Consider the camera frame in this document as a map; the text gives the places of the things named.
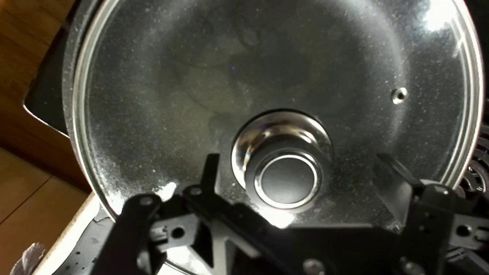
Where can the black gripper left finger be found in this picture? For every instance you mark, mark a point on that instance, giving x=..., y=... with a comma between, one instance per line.
x=138, y=235

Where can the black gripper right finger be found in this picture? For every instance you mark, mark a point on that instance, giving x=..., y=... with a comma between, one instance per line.
x=444, y=235

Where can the glass lid with steel knob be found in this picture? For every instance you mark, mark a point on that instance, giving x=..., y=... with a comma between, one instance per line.
x=285, y=178

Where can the black frying pan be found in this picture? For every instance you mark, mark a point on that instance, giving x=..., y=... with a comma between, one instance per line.
x=46, y=86

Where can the electric coil stove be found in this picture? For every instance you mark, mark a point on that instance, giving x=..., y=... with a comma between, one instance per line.
x=77, y=245

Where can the black coil burner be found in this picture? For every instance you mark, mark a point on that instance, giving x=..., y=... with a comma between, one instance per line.
x=477, y=178

